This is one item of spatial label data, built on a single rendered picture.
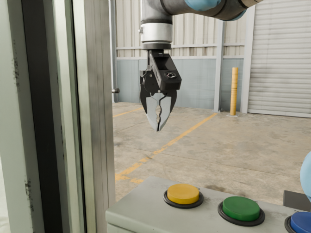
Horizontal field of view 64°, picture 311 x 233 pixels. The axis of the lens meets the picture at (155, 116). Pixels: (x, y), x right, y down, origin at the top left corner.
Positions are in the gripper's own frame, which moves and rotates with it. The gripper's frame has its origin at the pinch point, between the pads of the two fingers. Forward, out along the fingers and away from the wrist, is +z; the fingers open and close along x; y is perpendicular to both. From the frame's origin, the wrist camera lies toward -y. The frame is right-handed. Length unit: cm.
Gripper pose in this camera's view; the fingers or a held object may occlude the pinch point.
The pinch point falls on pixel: (158, 127)
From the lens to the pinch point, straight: 62.3
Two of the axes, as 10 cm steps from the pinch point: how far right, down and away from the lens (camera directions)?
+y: -2.0, -2.0, 9.6
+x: -9.8, 0.4, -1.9
